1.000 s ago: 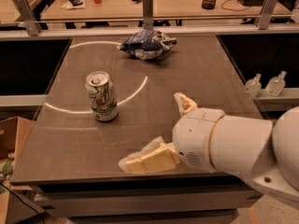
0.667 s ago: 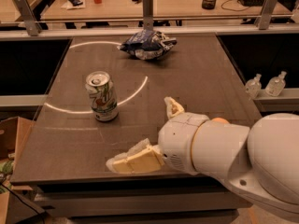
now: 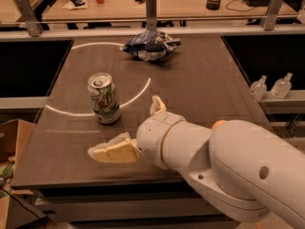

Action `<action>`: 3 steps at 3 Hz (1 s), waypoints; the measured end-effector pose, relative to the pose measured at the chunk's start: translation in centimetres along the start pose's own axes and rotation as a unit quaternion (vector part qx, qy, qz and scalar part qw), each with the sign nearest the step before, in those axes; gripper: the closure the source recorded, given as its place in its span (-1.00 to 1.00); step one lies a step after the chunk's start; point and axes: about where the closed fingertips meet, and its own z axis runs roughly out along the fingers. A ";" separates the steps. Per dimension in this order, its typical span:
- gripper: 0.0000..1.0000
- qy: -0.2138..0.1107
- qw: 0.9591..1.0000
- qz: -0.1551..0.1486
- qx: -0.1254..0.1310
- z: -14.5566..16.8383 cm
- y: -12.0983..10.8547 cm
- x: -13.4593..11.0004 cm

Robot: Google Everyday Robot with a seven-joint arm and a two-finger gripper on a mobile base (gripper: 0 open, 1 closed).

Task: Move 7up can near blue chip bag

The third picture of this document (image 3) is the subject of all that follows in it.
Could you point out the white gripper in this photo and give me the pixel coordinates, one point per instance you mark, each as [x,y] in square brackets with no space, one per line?
[152,137]

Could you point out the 7up soda can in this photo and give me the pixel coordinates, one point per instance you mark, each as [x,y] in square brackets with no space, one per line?
[104,98]

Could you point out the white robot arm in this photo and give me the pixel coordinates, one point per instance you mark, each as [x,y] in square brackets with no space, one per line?
[241,169]

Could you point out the blue chip bag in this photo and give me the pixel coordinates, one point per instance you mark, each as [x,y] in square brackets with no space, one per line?
[151,45]

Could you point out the orange fruit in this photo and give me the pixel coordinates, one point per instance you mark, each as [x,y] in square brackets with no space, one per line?
[218,123]

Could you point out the grey drawer cabinet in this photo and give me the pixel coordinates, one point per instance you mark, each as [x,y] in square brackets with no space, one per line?
[146,210]

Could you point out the cardboard box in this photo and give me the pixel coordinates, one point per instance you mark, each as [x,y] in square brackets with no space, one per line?
[16,205]

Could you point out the clear sanitizer bottle left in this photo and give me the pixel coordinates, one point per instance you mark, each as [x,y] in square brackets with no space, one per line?
[259,88]

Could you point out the clear sanitizer bottle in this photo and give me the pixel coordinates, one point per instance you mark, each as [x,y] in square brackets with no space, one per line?
[259,88]
[282,86]

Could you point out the black mesh pen cup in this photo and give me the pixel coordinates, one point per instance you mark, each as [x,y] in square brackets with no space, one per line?
[213,4]

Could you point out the clear sanitizer bottle right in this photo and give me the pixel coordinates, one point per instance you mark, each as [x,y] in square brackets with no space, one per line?
[282,86]

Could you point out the middle metal bracket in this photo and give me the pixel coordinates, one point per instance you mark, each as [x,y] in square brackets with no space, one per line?
[151,15]

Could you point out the metal bracket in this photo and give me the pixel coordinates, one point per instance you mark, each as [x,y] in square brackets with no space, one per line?
[151,15]
[33,26]
[269,20]

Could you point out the left metal bracket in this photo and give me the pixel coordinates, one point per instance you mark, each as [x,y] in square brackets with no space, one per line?
[33,26]

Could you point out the right metal bracket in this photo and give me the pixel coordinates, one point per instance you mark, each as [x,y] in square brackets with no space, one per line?
[269,20]

